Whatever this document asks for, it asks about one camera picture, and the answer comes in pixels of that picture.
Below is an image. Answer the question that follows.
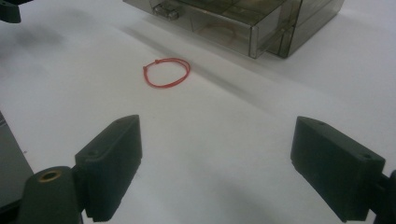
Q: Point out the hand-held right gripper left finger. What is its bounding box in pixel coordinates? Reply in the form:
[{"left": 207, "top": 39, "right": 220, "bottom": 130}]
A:
[{"left": 74, "top": 114, "right": 143, "bottom": 223}]

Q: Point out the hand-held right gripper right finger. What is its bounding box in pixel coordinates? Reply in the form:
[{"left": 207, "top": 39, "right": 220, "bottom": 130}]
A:
[{"left": 290, "top": 116, "right": 387, "bottom": 223}]

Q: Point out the red string bracelet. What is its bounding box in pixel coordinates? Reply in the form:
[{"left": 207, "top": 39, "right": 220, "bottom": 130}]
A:
[{"left": 142, "top": 57, "right": 191, "bottom": 89}]

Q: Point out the smoky transparent drawer cabinet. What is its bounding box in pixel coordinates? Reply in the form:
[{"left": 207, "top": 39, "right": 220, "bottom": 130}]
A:
[{"left": 266, "top": 0, "right": 346, "bottom": 59}]

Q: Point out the smoky transparent plastic drawer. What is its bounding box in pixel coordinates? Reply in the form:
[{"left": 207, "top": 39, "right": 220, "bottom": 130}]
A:
[{"left": 122, "top": 0, "right": 289, "bottom": 60}]

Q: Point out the grey flat board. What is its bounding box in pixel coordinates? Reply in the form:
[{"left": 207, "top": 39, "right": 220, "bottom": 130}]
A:
[{"left": 0, "top": 111, "right": 35, "bottom": 209}]

